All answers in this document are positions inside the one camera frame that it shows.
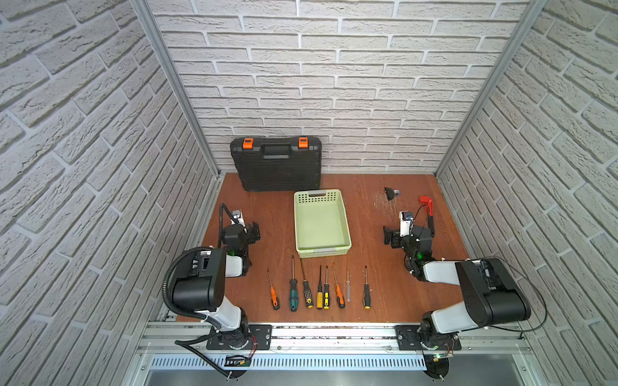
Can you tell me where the black yellow slanted screwdriver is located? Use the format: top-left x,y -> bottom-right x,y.
300,259 -> 314,309

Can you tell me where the right thin black cable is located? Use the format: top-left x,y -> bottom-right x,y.
487,260 -> 549,334

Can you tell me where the red pipe wrench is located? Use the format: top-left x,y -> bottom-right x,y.
419,196 -> 435,237

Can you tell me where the black yellow button screwdriver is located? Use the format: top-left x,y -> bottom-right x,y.
323,265 -> 330,310

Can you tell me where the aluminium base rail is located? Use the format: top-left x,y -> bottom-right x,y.
122,322 -> 547,385

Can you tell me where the black plastic tool case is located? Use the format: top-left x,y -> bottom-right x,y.
230,136 -> 322,192

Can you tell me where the green black screwdriver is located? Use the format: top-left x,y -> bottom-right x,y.
289,257 -> 299,312

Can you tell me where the small orange screwdriver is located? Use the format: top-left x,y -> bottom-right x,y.
267,271 -> 280,310

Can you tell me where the yellow handle black screwdriver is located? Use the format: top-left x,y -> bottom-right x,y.
316,266 -> 323,310

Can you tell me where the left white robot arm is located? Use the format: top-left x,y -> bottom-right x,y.
161,204 -> 260,350

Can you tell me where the orange handle screwdriver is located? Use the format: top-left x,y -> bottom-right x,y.
332,268 -> 345,309

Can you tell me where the black yellow short screwdriver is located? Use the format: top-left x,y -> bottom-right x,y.
363,266 -> 371,310

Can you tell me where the small black metal part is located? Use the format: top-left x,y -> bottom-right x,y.
384,188 -> 401,201

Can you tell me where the light green plastic bin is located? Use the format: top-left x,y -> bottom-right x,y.
294,189 -> 352,259

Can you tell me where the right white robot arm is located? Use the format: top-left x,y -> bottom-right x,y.
383,211 -> 531,350

